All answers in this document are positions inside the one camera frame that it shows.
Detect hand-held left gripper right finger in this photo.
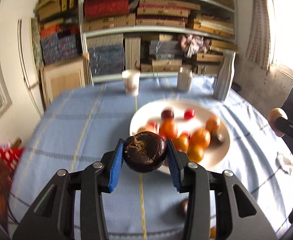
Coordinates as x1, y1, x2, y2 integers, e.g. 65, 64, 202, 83
166, 138, 278, 240

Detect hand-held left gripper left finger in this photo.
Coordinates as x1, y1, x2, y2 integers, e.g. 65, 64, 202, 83
12, 138, 125, 240

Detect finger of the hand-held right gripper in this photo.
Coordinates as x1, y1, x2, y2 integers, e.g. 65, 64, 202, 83
275, 117, 293, 155

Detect yellow orange round fruit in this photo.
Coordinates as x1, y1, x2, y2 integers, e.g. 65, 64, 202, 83
187, 145, 204, 163
206, 117, 221, 133
173, 134, 189, 152

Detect large orange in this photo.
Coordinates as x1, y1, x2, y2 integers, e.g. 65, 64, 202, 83
190, 129, 211, 148

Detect orange tangerine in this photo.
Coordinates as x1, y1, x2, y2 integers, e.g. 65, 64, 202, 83
159, 119, 178, 139

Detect dark red passion fruit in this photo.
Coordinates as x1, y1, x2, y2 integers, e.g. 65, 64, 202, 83
161, 108, 175, 120

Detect white oval plate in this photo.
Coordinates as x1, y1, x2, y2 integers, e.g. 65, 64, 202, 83
129, 99, 231, 175

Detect white crumpled tissue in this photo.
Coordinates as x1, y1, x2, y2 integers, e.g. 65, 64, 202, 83
275, 152, 293, 175

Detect blue checked tablecloth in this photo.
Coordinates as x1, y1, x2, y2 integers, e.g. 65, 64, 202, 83
8, 76, 293, 240

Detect steel water bottle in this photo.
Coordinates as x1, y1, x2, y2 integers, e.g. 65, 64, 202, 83
213, 50, 236, 101

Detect white paper cup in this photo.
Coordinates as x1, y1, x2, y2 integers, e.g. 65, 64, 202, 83
122, 70, 140, 95

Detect white drink can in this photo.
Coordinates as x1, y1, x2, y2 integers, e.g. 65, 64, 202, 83
177, 67, 193, 91

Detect bright window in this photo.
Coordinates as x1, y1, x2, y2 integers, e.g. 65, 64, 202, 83
265, 0, 293, 78

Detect brick patterned curtain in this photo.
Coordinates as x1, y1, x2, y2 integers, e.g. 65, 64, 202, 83
245, 0, 272, 69

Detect wooden framed panel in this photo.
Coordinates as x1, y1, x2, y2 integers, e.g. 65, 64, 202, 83
40, 57, 92, 108

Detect red dotted cloth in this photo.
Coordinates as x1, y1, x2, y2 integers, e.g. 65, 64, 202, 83
0, 147, 24, 173

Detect stack of grey blue boxes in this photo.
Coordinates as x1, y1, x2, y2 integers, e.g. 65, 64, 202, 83
86, 36, 184, 77

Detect pink crumpled cloth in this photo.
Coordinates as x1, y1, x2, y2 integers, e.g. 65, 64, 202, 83
180, 34, 204, 57

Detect stack of blue floral boxes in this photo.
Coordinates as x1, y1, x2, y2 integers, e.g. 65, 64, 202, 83
40, 31, 82, 64

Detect grey metal shelf rack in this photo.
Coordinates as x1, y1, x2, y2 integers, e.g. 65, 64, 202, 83
78, 0, 238, 84

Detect grey green stone slab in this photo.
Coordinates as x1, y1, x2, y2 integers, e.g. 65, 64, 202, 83
31, 17, 44, 73

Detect white curved strip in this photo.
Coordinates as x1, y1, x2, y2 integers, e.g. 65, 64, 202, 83
18, 19, 44, 117

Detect stack of red patterned boxes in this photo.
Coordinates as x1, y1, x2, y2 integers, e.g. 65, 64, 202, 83
84, 0, 129, 20

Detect pile of wooden boxes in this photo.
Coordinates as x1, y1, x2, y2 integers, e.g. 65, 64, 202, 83
35, 0, 78, 22

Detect black cables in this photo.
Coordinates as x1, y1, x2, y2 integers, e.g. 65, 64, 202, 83
0, 177, 19, 224

